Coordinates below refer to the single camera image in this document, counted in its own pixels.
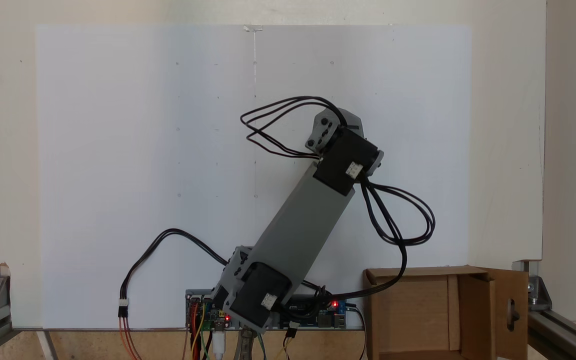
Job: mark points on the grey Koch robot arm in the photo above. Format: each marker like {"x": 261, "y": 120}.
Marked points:
{"x": 298, "y": 230}

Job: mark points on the clear tape piece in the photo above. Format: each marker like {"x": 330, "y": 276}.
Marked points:
{"x": 254, "y": 28}

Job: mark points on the blue circuit board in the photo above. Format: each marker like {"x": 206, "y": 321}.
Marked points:
{"x": 318, "y": 317}

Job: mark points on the open cardboard box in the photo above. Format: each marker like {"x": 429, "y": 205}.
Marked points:
{"x": 413, "y": 315}

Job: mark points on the grey board mounting plate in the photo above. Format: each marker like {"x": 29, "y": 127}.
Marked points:
{"x": 190, "y": 292}

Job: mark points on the circuit board with white connectors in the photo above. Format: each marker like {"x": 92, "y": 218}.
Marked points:
{"x": 213, "y": 315}

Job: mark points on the metal table clamp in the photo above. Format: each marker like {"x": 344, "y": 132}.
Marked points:
{"x": 244, "y": 347}

